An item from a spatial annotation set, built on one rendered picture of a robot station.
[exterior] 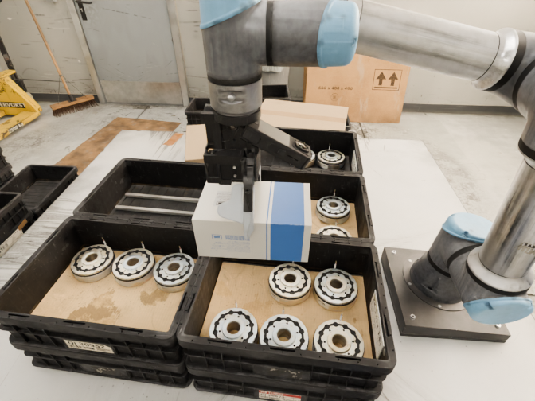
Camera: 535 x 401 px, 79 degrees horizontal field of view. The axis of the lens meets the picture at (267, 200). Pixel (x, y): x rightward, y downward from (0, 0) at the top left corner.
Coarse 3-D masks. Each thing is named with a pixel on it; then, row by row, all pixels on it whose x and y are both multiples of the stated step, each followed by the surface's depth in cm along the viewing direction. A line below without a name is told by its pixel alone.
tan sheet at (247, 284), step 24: (240, 264) 86; (216, 288) 80; (240, 288) 80; (264, 288) 80; (312, 288) 80; (360, 288) 80; (216, 312) 75; (264, 312) 75; (288, 312) 75; (312, 312) 75; (336, 312) 75; (360, 312) 75; (312, 336) 70
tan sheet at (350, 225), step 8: (312, 200) 107; (312, 208) 104; (352, 208) 104; (312, 216) 101; (352, 216) 101; (312, 224) 98; (320, 224) 98; (328, 224) 98; (344, 224) 98; (352, 224) 98; (312, 232) 96; (352, 232) 96
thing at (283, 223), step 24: (216, 192) 60; (264, 192) 60; (288, 192) 60; (216, 216) 55; (264, 216) 55; (288, 216) 55; (216, 240) 57; (240, 240) 56; (264, 240) 56; (288, 240) 56
